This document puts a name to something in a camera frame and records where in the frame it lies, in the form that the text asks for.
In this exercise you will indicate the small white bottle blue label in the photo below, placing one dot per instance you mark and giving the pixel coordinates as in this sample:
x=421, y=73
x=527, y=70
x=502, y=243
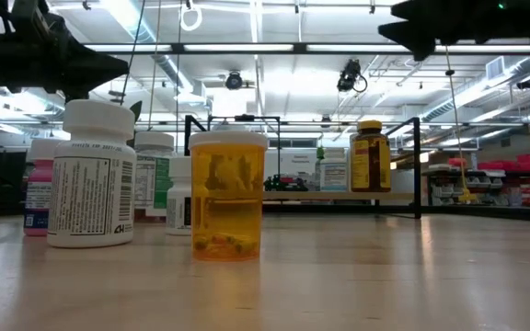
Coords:
x=334, y=177

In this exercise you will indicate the orange pill vial white cap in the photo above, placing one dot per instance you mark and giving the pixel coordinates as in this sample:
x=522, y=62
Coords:
x=228, y=207

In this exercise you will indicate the black overhead camera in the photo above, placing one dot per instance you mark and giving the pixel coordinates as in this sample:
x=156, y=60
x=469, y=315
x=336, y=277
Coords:
x=234, y=80

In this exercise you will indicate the white bottle green label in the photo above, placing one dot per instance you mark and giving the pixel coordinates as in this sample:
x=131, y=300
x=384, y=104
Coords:
x=152, y=184

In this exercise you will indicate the pink bottle white cap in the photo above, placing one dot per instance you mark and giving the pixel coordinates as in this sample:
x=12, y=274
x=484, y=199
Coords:
x=37, y=184

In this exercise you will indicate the amber bottle yellow cap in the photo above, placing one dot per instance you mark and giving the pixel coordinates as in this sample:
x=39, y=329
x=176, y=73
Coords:
x=371, y=165

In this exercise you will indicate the black hanging camera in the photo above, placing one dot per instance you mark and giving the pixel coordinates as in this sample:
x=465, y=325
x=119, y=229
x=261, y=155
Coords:
x=349, y=73

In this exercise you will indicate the wooden shelf black metal frame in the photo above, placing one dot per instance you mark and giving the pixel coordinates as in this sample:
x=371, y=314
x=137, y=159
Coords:
x=302, y=196

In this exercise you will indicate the white air vent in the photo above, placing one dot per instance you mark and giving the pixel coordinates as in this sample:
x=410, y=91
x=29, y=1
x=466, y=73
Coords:
x=495, y=69

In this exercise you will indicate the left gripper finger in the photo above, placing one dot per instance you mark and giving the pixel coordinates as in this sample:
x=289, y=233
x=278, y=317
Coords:
x=104, y=80
x=90, y=64

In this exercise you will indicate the black overhead crossbar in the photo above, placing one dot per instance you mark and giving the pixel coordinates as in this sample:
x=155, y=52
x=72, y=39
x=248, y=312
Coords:
x=302, y=48

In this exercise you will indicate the small white bottle dark label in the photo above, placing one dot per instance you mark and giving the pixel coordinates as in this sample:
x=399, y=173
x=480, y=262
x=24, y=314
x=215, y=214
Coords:
x=177, y=202

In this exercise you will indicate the white bottle black-print label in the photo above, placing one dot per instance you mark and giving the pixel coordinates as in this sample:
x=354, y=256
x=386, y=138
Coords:
x=90, y=193

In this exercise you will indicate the red storage bin rack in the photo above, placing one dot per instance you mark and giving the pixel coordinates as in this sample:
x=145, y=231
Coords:
x=529, y=160

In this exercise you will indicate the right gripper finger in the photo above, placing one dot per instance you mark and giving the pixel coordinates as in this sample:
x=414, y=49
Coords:
x=419, y=9
x=417, y=37

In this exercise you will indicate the black aluminium table frame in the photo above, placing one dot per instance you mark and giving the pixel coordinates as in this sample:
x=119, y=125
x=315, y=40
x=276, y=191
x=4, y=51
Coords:
x=476, y=212

